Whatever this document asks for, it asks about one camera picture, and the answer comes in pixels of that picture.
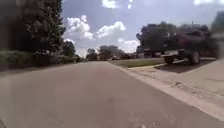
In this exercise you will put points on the pale concrete kerb strip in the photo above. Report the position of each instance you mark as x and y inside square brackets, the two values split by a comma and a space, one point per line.
[173, 90]

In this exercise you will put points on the low green hedge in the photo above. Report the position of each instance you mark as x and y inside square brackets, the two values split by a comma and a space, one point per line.
[30, 59]

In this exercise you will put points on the pale concrete driveway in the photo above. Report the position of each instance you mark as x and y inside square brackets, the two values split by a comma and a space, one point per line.
[200, 80]

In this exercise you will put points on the grey asphalt road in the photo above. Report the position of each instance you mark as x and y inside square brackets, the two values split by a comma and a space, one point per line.
[86, 96]

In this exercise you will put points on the grass lawn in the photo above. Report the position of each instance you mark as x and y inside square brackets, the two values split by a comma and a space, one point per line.
[136, 62]

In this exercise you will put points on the large dark conifer tree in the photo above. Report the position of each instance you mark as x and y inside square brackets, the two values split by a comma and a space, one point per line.
[41, 26]

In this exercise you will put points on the row of distant trees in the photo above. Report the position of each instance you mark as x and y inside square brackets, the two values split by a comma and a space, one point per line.
[106, 53]

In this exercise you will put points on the dark red pickup truck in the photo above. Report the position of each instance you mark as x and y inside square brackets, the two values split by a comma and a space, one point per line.
[188, 45]

